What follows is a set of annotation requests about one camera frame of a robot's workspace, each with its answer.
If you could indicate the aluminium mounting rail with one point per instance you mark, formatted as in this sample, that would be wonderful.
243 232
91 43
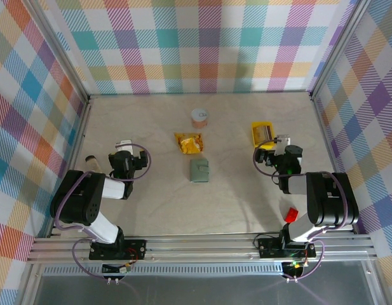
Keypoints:
199 248

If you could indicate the aluminium corner post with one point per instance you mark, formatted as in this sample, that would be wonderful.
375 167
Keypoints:
338 47
59 47

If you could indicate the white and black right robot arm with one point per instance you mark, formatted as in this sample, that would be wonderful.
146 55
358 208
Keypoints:
329 197

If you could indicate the yellow plastic bin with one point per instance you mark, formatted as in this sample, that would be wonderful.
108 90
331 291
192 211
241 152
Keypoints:
253 133

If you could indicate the perforated metal strip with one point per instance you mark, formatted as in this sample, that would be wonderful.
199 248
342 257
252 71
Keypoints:
199 270

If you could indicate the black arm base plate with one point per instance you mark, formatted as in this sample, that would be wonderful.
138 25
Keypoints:
137 248
268 248

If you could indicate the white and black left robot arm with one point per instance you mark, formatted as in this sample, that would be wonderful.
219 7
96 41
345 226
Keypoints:
81 197

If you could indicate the aluminium side rail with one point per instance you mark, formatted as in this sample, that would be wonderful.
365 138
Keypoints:
328 143
78 139

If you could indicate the beige brown card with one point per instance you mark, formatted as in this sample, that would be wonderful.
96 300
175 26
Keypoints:
262 132

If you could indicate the grey metal plate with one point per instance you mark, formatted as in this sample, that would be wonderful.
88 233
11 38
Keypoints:
199 290

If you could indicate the orange tin can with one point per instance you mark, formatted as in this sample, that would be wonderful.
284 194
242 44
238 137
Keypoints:
200 119

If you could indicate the stack of plastic cards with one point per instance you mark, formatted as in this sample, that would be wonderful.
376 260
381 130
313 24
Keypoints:
271 131

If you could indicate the red block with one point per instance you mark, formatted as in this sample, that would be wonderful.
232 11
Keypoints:
291 215

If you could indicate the small beige bottle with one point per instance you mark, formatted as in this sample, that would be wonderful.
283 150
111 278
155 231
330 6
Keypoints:
92 162

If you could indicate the yellow snack packet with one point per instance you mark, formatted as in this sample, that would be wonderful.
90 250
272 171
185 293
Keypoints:
187 143

